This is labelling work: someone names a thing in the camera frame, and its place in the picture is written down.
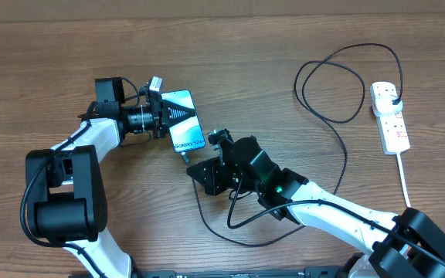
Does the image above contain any blue Galaxy smartphone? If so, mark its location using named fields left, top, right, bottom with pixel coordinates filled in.
left=161, top=90, right=206, bottom=153

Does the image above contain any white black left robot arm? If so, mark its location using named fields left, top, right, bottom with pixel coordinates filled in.
left=19, top=76, right=199, bottom=277

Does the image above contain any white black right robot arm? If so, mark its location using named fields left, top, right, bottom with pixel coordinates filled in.
left=187, top=130, right=445, bottom=277

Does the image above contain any white power strip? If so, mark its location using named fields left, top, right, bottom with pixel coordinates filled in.
left=369, top=81, right=410, bottom=155

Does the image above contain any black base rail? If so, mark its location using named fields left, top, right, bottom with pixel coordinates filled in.
left=67, top=265, right=355, bottom=278

